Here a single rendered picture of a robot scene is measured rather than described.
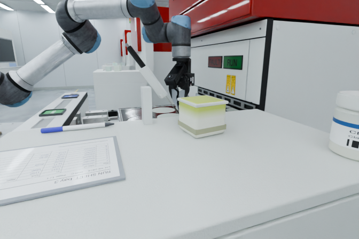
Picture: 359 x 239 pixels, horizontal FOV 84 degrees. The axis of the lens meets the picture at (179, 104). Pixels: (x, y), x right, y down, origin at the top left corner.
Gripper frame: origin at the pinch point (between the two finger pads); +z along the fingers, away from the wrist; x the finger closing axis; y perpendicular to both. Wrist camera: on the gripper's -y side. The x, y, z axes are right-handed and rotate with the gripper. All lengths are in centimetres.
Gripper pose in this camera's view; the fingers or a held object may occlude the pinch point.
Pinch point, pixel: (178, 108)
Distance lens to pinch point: 81.5
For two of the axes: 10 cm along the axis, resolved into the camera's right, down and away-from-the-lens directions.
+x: -8.6, -1.1, 4.9
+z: 0.0, 9.8, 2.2
